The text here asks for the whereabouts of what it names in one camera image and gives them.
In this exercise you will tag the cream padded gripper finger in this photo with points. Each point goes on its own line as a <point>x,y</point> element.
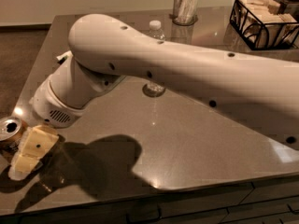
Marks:
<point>35,143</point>

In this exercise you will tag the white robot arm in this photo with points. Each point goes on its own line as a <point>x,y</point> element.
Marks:
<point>262,93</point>

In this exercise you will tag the glass jar with straws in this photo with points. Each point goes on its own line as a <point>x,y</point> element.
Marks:
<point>184,12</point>

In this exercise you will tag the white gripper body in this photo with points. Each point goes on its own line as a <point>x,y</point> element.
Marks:
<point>51,109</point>

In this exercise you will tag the orange soda can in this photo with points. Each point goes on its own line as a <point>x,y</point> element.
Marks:
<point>11,131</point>

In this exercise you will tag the green chip bag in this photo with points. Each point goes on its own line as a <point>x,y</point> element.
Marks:
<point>63,57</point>

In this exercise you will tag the white napkin stack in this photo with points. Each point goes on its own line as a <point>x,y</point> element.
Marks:
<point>267,19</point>

